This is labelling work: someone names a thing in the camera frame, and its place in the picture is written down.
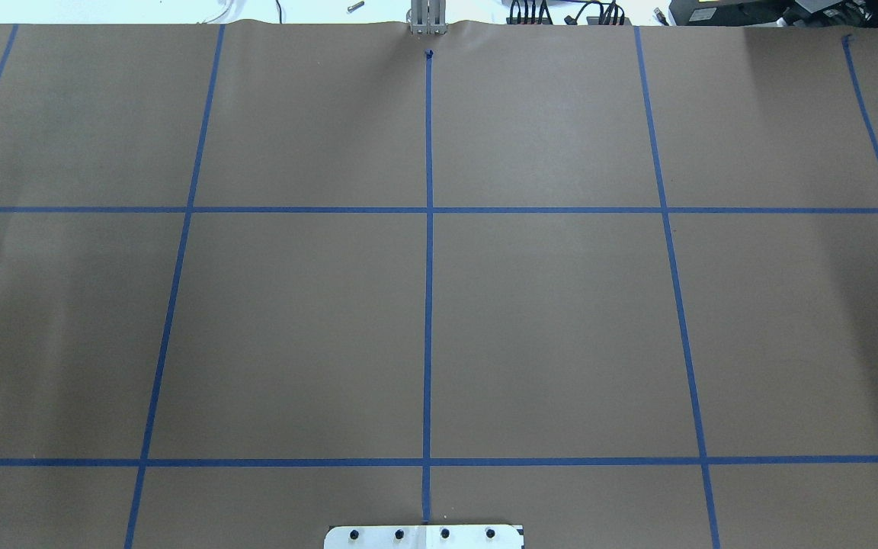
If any black equipment at edge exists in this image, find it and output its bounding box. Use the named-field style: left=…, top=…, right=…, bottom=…
left=668, top=1, right=878, bottom=28

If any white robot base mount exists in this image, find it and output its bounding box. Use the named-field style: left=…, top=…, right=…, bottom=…
left=323, top=524, right=525, bottom=548

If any black cable bundle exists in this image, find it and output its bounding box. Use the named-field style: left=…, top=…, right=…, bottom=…
left=506, top=0, right=632, bottom=27

